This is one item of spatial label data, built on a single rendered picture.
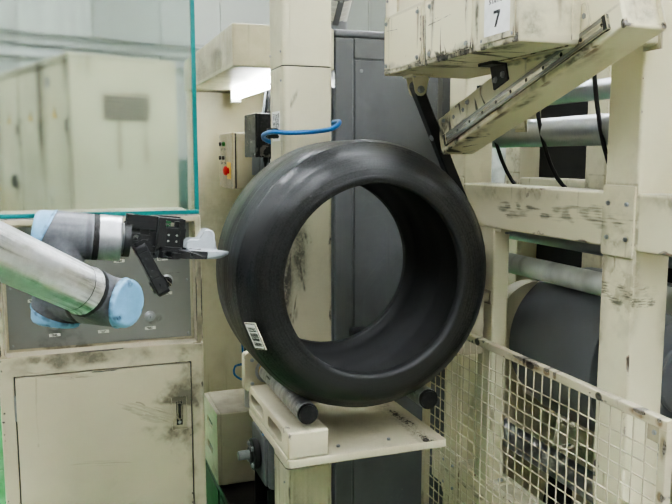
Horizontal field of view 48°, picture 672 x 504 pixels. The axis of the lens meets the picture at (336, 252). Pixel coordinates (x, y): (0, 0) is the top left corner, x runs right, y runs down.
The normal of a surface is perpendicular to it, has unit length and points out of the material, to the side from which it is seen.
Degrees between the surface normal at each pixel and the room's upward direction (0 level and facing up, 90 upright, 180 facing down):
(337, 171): 80
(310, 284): 90
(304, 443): 90
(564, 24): 90
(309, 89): 90
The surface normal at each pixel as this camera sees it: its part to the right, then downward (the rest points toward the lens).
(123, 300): 0.91, 0.07
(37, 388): 0.34, 0.12
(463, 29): -0.94, 0.04
